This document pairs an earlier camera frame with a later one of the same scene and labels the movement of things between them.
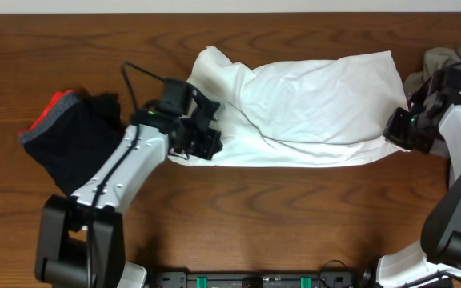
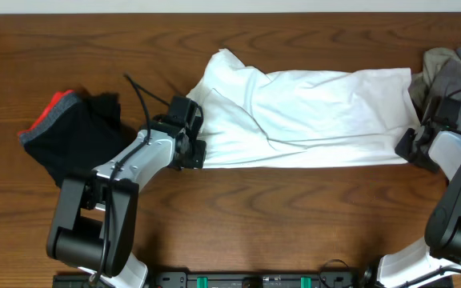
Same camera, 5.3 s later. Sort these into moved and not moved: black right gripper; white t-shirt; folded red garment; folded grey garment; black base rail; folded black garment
Moved: black right gripper; white t-shirt
Not moved: folded grey garment; folded red garment; folded black garment; black base rail
